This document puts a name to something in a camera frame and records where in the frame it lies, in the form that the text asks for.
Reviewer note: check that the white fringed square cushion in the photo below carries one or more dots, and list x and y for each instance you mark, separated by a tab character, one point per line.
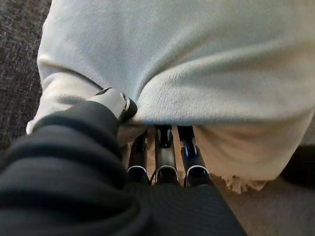
184	61

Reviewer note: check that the grey fabric armchair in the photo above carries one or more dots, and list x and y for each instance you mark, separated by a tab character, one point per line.
17	61

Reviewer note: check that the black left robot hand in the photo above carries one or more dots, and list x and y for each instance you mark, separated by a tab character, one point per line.
73	177

